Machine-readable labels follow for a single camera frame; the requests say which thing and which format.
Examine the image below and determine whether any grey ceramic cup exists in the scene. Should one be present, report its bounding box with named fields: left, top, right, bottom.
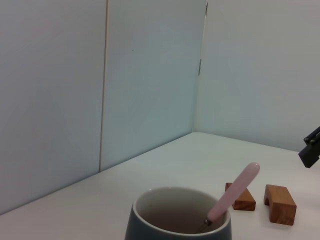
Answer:
left=124, top=186, right=233, bottom=240

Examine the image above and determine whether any pink handled metal spoon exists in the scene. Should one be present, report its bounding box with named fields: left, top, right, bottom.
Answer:
left=198, top=161, right=261, bottom=232

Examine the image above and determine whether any notched wooden block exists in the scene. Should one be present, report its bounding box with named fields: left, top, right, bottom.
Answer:
left=263, top=184, right=298, bottom=226

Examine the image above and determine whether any low flat wooden block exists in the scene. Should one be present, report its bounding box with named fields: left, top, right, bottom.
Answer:
left=224, top=182, right=257, bottom=211

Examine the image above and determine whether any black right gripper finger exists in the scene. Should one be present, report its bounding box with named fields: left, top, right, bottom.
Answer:
left=298, top=125, right=320, bottom=169

